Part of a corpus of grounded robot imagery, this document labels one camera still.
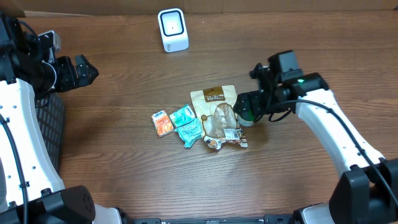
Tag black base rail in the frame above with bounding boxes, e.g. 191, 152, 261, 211
131, 214, 296, 224

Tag orange tissue pack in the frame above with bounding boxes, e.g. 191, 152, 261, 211
151, 110, 174, 137

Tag grey plastic mesh basket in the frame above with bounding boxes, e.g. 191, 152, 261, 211
35, 93, 65, 173

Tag brown snack pouch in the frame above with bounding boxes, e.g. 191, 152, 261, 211
190, 85, 248, 151

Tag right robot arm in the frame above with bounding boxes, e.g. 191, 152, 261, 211
233, 50, 397, 224

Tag teal snack packet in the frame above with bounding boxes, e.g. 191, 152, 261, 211
175, 118, 202, 148

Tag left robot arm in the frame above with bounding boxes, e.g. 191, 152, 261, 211
1, 14, 130, 223

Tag green lid jar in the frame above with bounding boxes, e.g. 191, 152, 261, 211
238, 108, 255, 127

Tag green tissue pack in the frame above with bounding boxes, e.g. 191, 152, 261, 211
170, 105, 196, 128

